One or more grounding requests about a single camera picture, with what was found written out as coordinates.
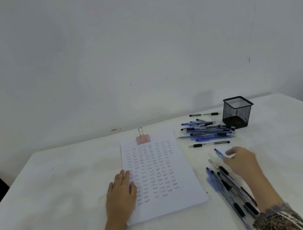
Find person's left hand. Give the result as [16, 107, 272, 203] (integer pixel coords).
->
[100, 168, 142, 224]

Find person's right hand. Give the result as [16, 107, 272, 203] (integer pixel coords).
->
[223, 143, 265, 191]

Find blue capped pen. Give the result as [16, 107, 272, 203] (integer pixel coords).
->
[214, 147, 227, 161]

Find white tally-marked paper stack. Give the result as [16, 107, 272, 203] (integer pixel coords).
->
[113, 131, 212, 227]

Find person's right forearm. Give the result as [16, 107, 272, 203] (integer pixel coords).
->
[245, 176, 287, 217]

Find black ballpoint pen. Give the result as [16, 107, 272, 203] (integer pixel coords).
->
[189, 138, 230, 150]
[189, 110, 220, 120]

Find pile of blue ballpoint pens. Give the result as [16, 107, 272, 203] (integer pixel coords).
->
[175, 114, 237, 148]

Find black mesh pen holder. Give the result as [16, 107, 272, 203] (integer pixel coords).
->
[219, 94, 258, 131]

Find bundle of clear ballpoint pens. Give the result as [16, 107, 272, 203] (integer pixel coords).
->
[204, 152, 263, 230]

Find pink binder clip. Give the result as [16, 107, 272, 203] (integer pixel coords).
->
[134, 126, 151, 145]

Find patterned brown right sleeve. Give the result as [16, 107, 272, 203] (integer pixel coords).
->
[249, 199, 303, 230]

